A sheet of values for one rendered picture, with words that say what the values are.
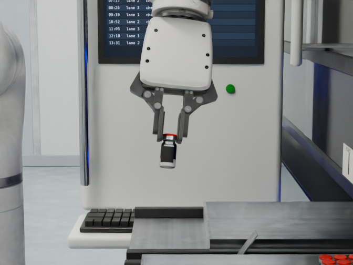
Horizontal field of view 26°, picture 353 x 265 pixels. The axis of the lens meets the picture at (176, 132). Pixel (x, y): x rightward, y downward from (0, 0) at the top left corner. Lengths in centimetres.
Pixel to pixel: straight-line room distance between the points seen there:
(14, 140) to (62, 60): 535
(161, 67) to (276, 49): 84
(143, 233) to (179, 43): 50
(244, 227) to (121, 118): 53
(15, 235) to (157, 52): 34
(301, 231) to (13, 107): 61
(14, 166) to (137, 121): 78
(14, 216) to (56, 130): 542
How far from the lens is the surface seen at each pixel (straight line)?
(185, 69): 106
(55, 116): 654
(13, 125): 116
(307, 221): 155
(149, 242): 141
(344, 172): 146
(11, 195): 113
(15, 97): 119
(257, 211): 156
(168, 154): 104
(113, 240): 171
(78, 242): 172
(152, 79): 105
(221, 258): 122
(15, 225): 115
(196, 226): 150
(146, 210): 156
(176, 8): 107
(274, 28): 187
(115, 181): 191
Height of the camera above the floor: 129
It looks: 9 degrees down
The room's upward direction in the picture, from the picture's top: straight up
